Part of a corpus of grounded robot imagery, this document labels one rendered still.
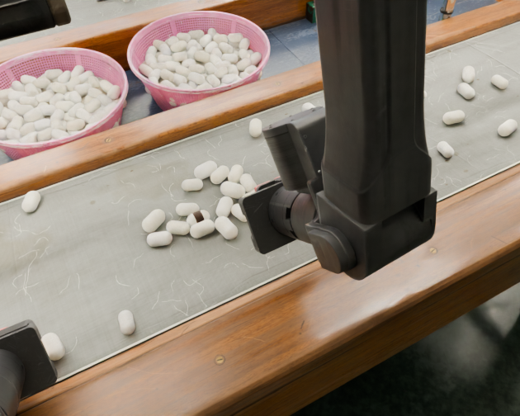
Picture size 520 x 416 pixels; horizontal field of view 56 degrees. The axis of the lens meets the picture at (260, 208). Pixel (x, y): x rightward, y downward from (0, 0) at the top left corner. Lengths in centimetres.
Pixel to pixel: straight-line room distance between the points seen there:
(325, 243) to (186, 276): 31
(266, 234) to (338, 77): 25
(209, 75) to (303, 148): 56
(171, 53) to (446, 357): 105
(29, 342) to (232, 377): 21
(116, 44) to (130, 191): 41
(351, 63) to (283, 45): 85
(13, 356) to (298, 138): 34
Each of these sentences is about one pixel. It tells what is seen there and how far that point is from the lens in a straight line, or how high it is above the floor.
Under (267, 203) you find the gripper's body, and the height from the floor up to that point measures 89.
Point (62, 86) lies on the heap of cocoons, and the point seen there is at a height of 74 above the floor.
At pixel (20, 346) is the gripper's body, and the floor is 83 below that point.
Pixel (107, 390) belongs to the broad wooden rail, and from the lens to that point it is 57.
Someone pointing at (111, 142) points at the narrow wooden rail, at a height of 76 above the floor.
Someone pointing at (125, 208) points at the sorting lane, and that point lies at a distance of 73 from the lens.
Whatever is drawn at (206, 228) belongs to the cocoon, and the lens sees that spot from 66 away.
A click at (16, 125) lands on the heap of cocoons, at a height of 74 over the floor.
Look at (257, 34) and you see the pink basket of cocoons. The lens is 102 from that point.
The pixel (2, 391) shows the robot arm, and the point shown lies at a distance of 48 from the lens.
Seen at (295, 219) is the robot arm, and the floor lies 92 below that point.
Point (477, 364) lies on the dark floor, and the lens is 150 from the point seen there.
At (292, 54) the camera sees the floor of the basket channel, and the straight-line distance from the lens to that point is 111.
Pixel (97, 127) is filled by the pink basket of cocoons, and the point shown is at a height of 76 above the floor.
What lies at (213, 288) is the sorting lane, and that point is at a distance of 63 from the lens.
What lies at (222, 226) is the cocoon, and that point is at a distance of 66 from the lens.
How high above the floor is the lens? 128
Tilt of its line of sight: 50 degrees down
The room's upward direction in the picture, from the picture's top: straight up
